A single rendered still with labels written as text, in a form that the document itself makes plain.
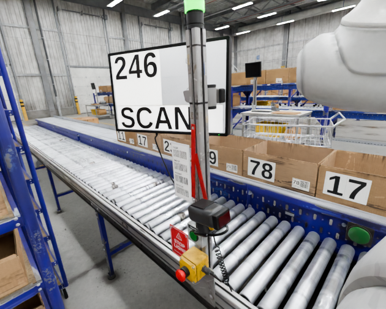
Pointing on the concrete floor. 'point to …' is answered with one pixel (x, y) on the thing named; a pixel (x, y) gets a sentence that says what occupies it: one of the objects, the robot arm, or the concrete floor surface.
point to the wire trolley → (296, 130)
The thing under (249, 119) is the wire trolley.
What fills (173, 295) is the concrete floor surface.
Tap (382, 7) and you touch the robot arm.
